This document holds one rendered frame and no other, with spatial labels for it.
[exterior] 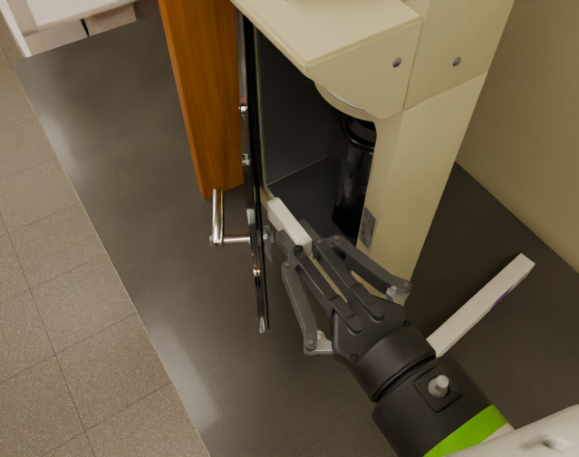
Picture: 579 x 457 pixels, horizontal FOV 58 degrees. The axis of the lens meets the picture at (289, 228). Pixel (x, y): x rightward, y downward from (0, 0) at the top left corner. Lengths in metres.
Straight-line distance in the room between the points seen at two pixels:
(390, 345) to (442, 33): 0.27
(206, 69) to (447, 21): 0.46
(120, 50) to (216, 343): 0.83
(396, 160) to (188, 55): 0.38
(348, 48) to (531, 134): 0.66
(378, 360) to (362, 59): 0.25
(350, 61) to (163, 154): 0.77
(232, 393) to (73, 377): 1.20
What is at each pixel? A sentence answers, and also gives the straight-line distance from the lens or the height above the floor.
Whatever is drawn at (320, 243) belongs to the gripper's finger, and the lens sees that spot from 0.55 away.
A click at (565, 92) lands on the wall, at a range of 0.97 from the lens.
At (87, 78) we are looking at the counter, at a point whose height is 0.94.
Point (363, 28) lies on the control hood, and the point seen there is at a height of 1.51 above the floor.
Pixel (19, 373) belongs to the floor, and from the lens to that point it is 2.08.
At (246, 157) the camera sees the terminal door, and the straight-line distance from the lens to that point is 0.50.
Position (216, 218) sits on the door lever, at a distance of 0.69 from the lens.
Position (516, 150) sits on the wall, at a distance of 1.08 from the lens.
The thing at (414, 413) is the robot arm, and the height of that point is 1.32.
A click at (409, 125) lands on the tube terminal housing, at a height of 1.39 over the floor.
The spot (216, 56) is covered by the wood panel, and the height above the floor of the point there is 1.25.
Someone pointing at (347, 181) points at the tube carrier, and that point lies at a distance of 0.81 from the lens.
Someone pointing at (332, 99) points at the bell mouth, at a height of 1.32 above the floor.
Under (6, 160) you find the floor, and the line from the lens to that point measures 2.71.
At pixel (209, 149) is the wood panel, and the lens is 0.96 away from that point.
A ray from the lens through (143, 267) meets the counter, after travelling 0.99.
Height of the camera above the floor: 1.75
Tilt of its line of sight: 55 degrees down
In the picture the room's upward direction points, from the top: straight up
